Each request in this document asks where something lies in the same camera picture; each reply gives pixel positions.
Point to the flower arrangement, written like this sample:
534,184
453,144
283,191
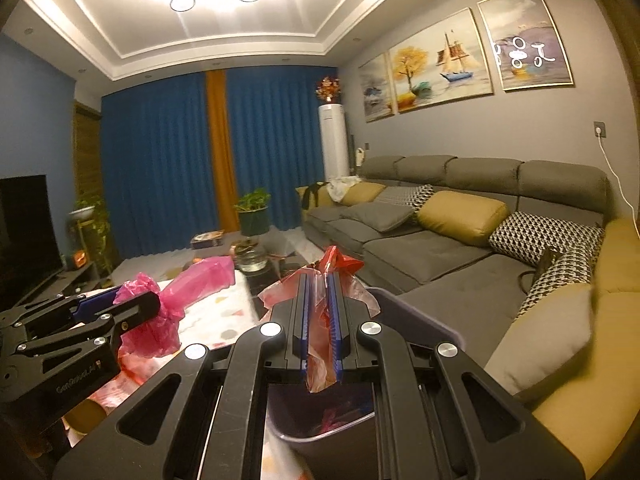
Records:
329,90

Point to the grey plastic bin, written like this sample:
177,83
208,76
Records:
415,317

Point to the black cloth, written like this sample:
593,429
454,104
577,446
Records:
311,195

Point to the small yellow cushion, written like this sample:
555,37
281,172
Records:
362,192

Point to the long black-white patterned cushion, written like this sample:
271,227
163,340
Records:
545,237

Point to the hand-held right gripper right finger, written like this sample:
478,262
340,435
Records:
336,325

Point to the potted plant in green pot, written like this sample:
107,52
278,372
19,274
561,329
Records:
252,222

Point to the trailing plant on stand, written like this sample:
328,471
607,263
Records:
95,220

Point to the grey fabric sofa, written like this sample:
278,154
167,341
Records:
425,260

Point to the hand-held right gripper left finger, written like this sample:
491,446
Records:
302,330

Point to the pink plastic bag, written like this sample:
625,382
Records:
200,280

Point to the wall socket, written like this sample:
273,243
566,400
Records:
600,129

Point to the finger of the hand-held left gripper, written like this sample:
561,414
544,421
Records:
135,312
97,305

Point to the small landscape painting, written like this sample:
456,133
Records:
374,90

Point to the flat printed box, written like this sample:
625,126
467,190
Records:
207,237

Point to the yellow sofa seat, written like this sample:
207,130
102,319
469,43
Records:
600,360

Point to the small orange box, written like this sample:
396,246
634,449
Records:
77,259

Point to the glass bowl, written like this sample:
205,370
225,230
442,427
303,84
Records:
252,262

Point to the white bottle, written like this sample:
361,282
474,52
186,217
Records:
358,157

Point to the large yellow cushion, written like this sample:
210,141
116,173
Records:
462,217

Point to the light grey cushion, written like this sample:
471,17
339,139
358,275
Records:
545,340

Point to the wooden wall panel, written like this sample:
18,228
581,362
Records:
87,150

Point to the purple framed painting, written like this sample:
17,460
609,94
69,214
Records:
525,40

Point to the white cloth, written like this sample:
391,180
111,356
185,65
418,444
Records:
342,187

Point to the dark television cabinet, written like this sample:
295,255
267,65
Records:
85,275

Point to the white standing air conditioner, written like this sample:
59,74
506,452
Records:
334,145

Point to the small black-white patterned cushion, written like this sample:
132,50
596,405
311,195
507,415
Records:
415,196

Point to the orange curtain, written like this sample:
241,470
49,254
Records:
222,150

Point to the wide sailboat painting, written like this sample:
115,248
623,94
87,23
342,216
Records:
440,65

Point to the black television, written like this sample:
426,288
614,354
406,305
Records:
25,235

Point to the flat grey cushion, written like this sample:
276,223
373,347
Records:
380,217

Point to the dark coffee table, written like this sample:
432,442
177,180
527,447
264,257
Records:
225,251

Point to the blue curtain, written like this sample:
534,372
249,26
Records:
280,150
160,160

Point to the red plastic bag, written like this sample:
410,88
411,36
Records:
340,262

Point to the houndstooth cushion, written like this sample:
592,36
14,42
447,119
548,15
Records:
570,272

